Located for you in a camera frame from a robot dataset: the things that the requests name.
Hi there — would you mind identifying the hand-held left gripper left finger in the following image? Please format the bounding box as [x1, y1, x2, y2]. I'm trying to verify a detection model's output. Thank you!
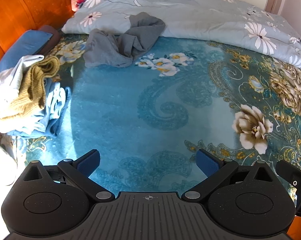
[22, 149, 115, 202]

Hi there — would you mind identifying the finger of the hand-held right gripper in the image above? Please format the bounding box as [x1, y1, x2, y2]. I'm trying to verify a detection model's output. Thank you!
[276, 160, 301, 188]

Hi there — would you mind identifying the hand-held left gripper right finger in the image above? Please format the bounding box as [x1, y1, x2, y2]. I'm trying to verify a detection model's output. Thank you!
[181, 149, 273, 202]

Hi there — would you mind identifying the grey garment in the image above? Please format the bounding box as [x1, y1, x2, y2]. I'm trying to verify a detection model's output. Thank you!
[83, 12, 166, 68]

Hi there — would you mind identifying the light blue garment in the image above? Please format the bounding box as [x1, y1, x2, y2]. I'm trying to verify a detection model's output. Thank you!
[6, 81, 73, 139]

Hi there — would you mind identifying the teal floral blanket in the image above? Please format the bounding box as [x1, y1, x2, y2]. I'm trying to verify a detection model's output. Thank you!
[15, 34, 301, 205]

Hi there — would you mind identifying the mustard knit sweater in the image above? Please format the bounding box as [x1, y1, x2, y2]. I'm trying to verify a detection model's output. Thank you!
[0, 56, 60, 128]

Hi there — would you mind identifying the white cloth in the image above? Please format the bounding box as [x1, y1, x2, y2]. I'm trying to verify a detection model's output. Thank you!
[0, 54, 45, 127]

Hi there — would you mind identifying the blue pillow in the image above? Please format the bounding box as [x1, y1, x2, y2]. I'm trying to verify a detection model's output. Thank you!
[0, 29, 53, 77]

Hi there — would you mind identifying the dark brown pillow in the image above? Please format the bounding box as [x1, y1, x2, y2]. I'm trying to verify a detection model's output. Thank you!
[33, 25, 62, 55]

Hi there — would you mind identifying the light blue floral quilt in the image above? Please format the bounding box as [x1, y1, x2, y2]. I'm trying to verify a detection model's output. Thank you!
[62, 0, 301, 74]

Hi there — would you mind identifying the orange wooden headboard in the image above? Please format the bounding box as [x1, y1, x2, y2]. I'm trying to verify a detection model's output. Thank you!
[0, 0, 84, 77]

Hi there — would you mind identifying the orange wooden bed frame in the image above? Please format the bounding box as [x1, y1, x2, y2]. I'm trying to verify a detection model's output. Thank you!
[287, 212, 301, 240]

